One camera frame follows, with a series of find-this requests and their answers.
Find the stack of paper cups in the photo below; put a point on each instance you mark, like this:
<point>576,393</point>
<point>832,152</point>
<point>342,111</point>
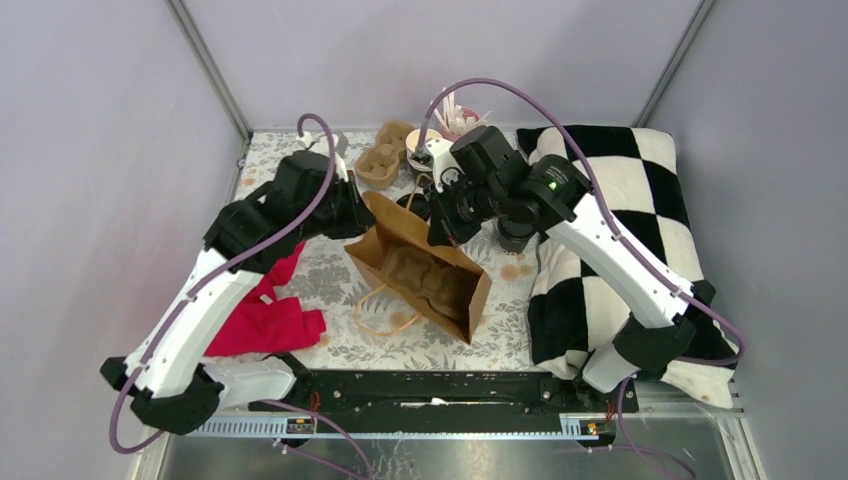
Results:
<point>417,142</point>

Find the pink straw holder cup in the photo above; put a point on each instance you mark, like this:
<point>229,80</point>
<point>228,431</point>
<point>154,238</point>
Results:
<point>458,122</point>

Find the floral table mat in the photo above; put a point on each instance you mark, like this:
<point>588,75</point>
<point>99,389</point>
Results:
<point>325,279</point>

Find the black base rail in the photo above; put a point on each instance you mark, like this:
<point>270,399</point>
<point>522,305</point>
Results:
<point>450,402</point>

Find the brown paper bag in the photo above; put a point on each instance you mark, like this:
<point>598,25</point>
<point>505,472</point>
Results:
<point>396,226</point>

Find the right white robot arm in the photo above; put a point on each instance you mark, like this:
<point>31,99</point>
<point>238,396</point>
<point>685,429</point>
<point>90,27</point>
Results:
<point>480,177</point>

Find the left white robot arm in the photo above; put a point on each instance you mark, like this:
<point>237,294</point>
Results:
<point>169,386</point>

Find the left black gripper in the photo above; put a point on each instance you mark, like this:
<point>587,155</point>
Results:
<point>360,216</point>

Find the red cloth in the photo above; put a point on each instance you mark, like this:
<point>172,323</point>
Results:
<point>263,323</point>

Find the black white checkered pillow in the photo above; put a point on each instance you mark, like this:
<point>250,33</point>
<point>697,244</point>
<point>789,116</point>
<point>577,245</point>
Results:
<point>572,311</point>

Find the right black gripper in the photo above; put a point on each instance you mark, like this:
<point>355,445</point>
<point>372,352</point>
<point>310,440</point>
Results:
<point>443,227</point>

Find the brown cardboard cup carrier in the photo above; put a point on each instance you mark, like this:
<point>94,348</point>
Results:
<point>379,165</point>

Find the wrapped paper straws bundle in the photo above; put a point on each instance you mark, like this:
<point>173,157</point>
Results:
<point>448,104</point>

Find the black paper coffee cup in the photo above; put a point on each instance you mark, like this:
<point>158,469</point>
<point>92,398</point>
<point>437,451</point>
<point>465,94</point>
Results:
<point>513,237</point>

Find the stack of black lids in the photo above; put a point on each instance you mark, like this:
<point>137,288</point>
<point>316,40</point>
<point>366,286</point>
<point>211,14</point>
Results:
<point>417,204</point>

